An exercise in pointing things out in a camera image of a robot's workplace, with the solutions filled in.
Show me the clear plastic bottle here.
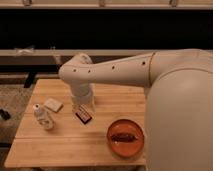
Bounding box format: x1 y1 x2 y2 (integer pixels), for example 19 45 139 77
33 104 54 130

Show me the orange ceramic bowl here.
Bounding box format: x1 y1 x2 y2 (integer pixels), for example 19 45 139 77
106 119 145 158

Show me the grey metal rail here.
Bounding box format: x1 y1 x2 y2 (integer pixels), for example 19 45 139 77
0 49 151 65

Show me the small black object on floor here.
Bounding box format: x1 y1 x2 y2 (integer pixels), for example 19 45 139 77
0 109 11 120

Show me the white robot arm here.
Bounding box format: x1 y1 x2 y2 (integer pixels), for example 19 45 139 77
59 49 213 171

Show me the white sponge block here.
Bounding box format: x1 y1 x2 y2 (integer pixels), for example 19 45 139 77
44 98 63 112

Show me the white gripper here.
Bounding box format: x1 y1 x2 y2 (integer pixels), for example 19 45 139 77
70 84 95 112

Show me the dark chocolate bar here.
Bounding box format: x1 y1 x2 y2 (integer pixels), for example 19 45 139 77
75 105 92 124

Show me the wooden table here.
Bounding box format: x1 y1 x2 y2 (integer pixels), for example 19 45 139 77
5 79 145 168

